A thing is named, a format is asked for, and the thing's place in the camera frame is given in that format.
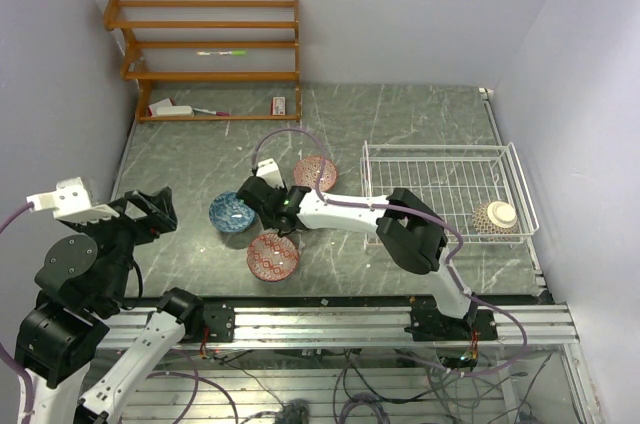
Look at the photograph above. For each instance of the wooden shelf rack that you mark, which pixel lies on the wooden shelf rack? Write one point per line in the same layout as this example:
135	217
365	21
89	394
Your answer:
134	68

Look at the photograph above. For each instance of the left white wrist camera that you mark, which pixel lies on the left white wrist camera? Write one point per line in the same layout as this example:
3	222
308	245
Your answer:
72	201

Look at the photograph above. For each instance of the pink floral patterned bowl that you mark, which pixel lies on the pink floral patterned bowl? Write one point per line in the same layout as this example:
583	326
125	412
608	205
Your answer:
307	170

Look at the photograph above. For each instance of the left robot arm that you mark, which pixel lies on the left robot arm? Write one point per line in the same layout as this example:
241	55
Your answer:
82	284

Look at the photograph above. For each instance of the brown lattice patterned bowl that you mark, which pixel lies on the brown lattice patterned bowl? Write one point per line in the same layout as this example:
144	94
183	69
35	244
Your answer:
495	221

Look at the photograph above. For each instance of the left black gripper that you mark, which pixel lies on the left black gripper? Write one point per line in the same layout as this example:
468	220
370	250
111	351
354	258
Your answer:
157	207

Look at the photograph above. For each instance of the white box on shelf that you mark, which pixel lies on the white box on shelf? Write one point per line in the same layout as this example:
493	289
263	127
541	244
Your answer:
175	111

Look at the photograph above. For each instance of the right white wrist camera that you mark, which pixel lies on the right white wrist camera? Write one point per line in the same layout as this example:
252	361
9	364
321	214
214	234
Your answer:
269	171

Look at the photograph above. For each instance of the red white small card box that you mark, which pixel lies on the red white small card box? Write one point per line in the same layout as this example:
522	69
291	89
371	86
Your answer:
278	106

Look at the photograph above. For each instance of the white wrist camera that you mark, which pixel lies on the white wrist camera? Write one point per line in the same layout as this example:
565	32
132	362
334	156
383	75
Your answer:
72	201
269	171

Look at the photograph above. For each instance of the white wire dish rack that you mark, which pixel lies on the white wire dish rack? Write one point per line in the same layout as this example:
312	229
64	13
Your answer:
455	181

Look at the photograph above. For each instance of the blue patterned bowl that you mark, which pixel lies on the blue patterned bowl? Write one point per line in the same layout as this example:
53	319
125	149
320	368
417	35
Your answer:
229	214

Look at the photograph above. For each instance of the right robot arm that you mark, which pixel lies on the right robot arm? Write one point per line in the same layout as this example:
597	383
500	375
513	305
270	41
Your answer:
413	235

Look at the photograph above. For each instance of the green pen on shelf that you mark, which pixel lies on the green pen on shelf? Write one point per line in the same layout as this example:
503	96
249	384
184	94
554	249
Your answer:
222	53

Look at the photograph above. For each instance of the red geometric patterned bowl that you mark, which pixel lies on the red geometric patterned bowl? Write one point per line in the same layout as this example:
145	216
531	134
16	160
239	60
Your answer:
271	258

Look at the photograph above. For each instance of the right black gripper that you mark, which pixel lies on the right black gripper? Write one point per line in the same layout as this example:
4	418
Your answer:
266	222

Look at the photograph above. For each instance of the aluminium mounting rail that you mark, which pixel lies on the aluminium mounting rail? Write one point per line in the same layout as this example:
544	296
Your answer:
352	326

